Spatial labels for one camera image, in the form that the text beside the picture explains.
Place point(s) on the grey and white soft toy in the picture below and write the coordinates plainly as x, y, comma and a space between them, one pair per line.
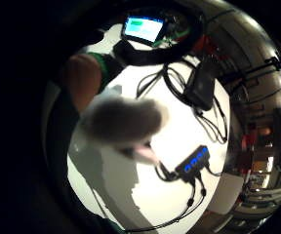
124, 120

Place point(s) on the small lit display screen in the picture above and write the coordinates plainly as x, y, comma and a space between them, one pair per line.
143, 28

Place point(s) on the black power adapter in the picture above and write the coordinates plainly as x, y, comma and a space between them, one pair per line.
200, 86

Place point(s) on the black hub with blue lights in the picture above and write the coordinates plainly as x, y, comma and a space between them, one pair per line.
193, 162

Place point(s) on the black stand with bar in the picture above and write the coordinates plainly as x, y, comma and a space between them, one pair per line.
260, 68

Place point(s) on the background storage shelves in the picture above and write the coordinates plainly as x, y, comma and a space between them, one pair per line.
260, 152

